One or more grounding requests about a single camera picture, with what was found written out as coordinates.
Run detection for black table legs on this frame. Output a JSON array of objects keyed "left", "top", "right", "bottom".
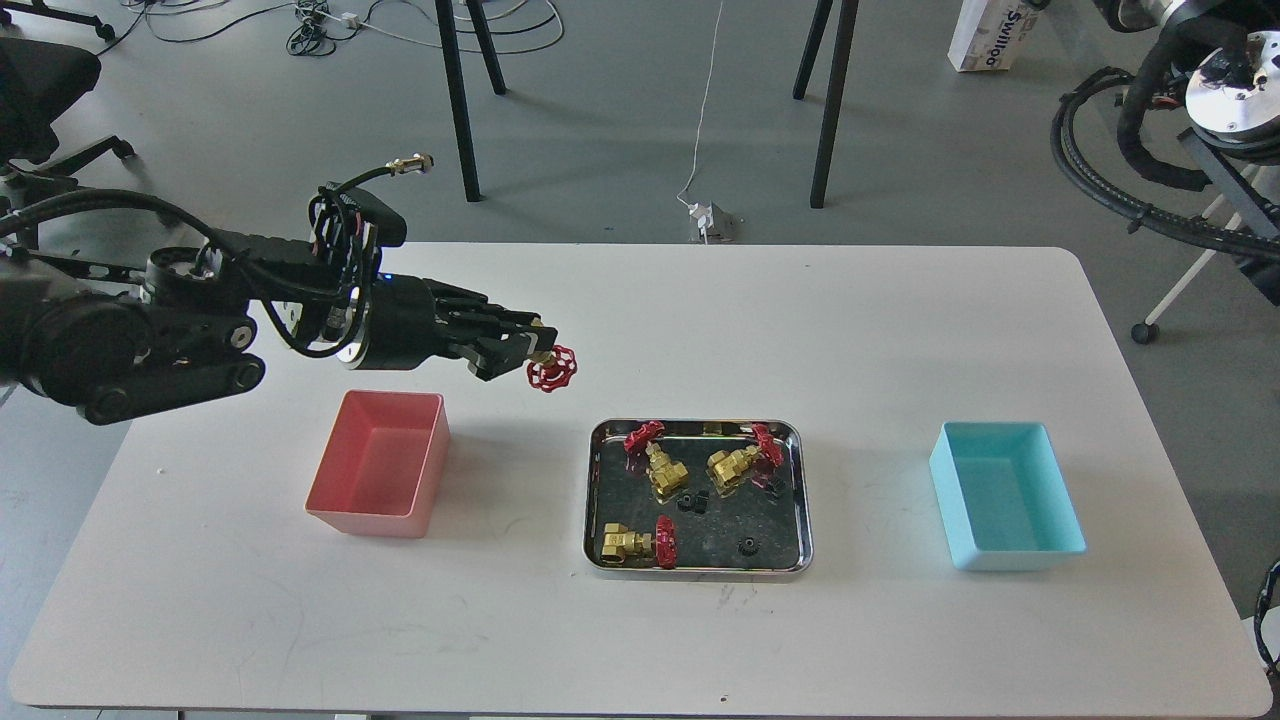
[
  {"left": 792, "top": 1, "right": 861, "bottom": 209},
  {"left": 434, "top": 1, "right": 507, "bottom": 202}
]

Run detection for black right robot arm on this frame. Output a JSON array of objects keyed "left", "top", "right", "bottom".
[{"left": 1050, "top": 1, "right": 1279, "bottom": 302}]

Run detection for white cable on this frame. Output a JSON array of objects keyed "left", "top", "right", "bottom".
[{"left": 676, "top": 0, "right": 726, "bottom": 213}]

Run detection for pink plastic box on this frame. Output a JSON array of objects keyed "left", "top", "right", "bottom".
[{"left": 305, "top": 389, "right": 451, "bottom": 539}]

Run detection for metal tray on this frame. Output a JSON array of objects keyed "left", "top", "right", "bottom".
[{"left": 582, "top": 418, "right": 813, "bottom": 578}]

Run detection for floor cable bundle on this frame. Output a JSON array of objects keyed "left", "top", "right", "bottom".
[{"left": 95, "top": 0, "right": 566, "bottom": 58}]

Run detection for light blue plastic box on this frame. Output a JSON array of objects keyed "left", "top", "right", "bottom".
[{"left": 929, "top": 421, "right": 1088, "bottom": 571}]

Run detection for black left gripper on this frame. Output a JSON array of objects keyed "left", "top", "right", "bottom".
[{"left": 349, "top": 275, "right": 558, "bottom": 380}]

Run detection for brass valve red handle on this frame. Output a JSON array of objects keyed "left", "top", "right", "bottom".
[
  {"left": 707, "top": 421, "right": 785, "bottom": 498},
  {"left": 599, "top": 515, "right": 678, "bottom": 570},
  {"left": 623, "top": 420, "right": 690, "bottom": 502},
  {"left": 525, "top": 345, "right": 579, "bottom": 393}
]

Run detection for white power adapter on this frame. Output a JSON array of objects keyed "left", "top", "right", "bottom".
[{"left": 687, "top": 202, "right": 739, "bottom": 245}]

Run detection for black office chair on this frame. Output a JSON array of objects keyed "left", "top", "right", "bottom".
[{"left": 1, "top": 37, "right": 134, "bottom": 208}]

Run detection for white cardboard box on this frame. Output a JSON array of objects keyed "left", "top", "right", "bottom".
[{"left": 947, "top": 1, "right": 1047, "bottom": 73}]

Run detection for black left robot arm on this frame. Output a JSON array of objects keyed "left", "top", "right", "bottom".
[{"left": 3, "top": 154, "right": 579, "bottom": 425}]

